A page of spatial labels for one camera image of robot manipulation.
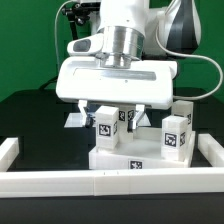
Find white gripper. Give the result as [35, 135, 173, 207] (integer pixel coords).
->
[56, 57, 178, 132]

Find white square table top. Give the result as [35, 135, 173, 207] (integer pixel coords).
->
[89, 127, 195, 170]

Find white marker sheet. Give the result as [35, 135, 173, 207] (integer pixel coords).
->
[64, 113, 151, 128]

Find white right fence bar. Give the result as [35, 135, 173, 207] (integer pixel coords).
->
[198, 134, 224, 167]

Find white fence bar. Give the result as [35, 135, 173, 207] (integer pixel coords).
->
[198, 134, 224, 167]
[0, 138, 19, 172]
[0, 168, 224, 198]

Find white left fence bar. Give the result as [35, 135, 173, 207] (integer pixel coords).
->
[0, 138, 19, 172]

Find white front fence bar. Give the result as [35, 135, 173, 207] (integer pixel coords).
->
[0, 168, 224, 198]

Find black cable bundle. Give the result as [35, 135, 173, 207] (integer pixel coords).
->
[38, 76, 59, 92]

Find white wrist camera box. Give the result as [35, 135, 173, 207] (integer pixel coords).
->
[67, 33, 104, 56]

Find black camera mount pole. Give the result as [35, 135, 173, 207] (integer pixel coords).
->
[62, 2, 100, 40]

